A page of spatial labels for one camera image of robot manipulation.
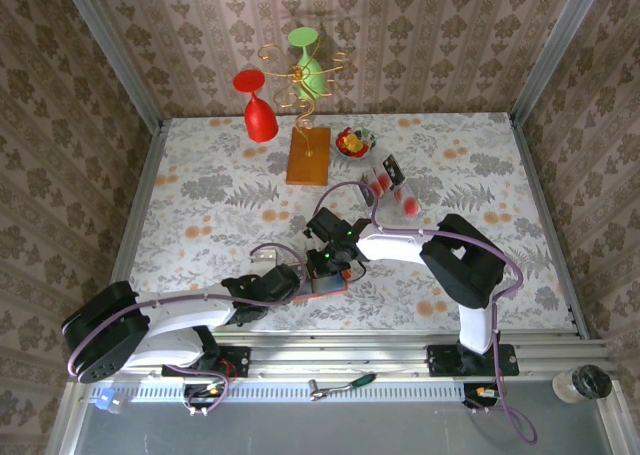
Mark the orange card holder wallet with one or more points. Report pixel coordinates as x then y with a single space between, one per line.
325 285

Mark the clear acrylic card stand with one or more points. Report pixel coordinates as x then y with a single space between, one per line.
415 195

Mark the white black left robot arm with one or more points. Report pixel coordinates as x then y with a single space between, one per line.
190 317

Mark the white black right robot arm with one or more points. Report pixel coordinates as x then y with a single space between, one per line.
390 247

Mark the white card with red circles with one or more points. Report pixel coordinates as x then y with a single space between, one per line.
411 206
384 180
375 189

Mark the black VIP card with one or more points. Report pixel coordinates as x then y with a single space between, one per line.
394 167

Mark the wooden rack base block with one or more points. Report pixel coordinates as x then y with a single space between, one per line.
300 170

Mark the red yellow wrapped candies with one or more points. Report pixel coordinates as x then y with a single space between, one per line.
352 142

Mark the leaf pattern ceramic bowl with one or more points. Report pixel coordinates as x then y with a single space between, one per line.
371 137

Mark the red plastic wine glass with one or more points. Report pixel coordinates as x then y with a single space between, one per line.
260 120

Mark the floral tablecloth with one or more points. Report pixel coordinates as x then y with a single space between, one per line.
225 150

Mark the green plastic wine glass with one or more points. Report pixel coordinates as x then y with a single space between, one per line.
310 75

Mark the grey metal panel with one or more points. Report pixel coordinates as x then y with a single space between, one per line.
325 430

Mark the blue white plug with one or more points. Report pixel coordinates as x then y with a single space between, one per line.
105 400

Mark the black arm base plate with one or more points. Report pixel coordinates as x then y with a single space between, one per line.
235 362
445 360

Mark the wide aluminium base rail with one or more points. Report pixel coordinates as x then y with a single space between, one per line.
350 350

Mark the aluminium frame side rail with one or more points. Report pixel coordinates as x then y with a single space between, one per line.
548 225
135 225

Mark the aluminium frame post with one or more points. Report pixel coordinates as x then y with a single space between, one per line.
560 45
110 50

